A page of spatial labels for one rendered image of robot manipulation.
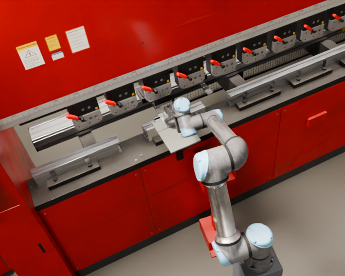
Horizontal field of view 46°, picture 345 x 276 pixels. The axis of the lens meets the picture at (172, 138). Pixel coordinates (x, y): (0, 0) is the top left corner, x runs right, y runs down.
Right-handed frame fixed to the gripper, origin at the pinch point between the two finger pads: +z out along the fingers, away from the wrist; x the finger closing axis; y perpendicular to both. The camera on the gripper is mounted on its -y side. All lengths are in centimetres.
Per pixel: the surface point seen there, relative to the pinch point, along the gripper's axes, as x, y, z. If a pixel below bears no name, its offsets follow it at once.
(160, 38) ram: -2, 35, -38
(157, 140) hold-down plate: 10.5, -7.3, 7.4
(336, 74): -116, -12, 7
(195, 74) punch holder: -18.4, 16.4, -16.6
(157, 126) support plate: 8.3, -0.3, 0.8
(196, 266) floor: 11, -95, 52
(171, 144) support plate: 7.4, -13.0, -9.9
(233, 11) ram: -42, 36, -39
